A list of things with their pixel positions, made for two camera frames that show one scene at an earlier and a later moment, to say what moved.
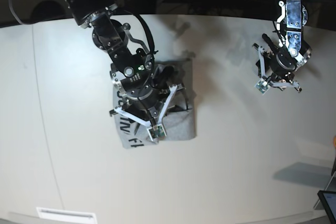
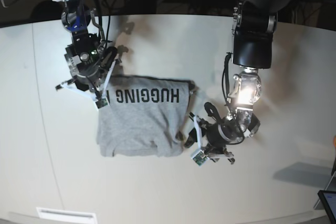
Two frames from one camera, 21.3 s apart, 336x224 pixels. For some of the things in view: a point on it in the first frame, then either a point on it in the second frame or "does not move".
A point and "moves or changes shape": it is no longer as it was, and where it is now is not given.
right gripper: (275, 64) -> (213, 134)
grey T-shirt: (180, 123) moves or changes shape
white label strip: (66, 215) does not move
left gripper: (143, 99) -> (91, 62)
